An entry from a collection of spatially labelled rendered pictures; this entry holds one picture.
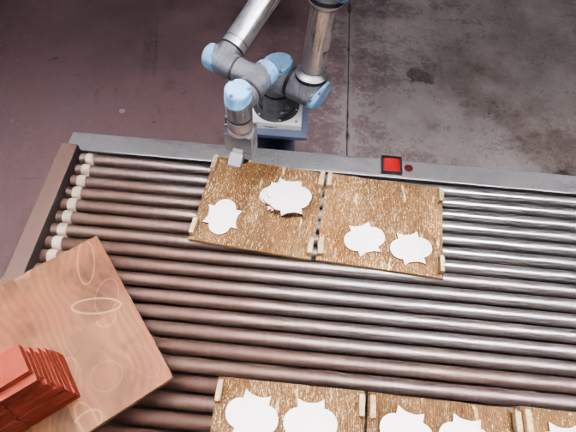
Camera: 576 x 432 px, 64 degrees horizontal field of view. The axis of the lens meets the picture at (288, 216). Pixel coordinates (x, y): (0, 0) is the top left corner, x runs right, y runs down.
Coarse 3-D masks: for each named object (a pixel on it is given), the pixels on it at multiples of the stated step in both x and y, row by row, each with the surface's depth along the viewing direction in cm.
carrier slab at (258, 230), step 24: (216, 168) 167; (264, 168) 167; (288, 168) 168; (216, 192) 162; (240, 192) 162; (312, 192) 162; (240, 216) 157; (264, 216) 157; (288, 216) 157; (312, 216) 157; (192, 240) 152; (216, 240) 152; (240, 240) 152; (264, 240) 152; (288, 240) 153
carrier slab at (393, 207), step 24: (336, 192) 163; (360, 192) 163; (384, 192) 163; (408, 192) 163; (432, 192) 164; (336, 216) 158; (360, 216) 158; (384, 216) 158; (408, 216) 158; (432, 216) 159; (336, 240) 153; (432, 240) 154; (360, 264) 149; (384, 264) 149; (408, 264) 149; (432, 264) 149
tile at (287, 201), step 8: (280, 192) 157; (288, 192) 157; (296, 192) 157; (304, 192) 157; (272, 200) 155; (280, 200) 155; (288, 200) 156; (296, 200) 156; (304, 200) 156; (280, 208) 154; (288, 208) 154; (296, 208) 154
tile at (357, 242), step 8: (368, 224) 155; (352, 232) 154; (360, 232) 154; (368, 232) 154; (376, 232) 154; (344, 240) 152; (352, 240) 152; (360, 240) 152; (368, 240) 152; (376, 240) 152; (384, 240) 152; (352, 248) 151; (360, 248) 151; (368, 248) 151; (376, 248) 151; (360, 256) 149
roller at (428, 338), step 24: (144, 312) 141; (168, 312) 141; (192, 312) 141; (216, 312) 141; (360, 336) 139; (384, 336) 139; (408, 336) 139; (432, 336) 139; (456, 336) 139; (480, 336) 140
